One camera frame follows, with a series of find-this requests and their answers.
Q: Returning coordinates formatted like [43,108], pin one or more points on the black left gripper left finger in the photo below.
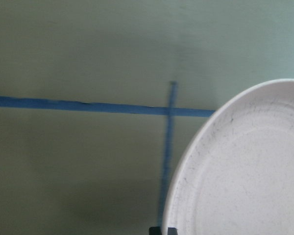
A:
[155,230]

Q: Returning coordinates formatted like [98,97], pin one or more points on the pink plate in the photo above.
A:
[236,177]

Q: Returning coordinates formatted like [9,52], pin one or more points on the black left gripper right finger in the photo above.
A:
[172,229]

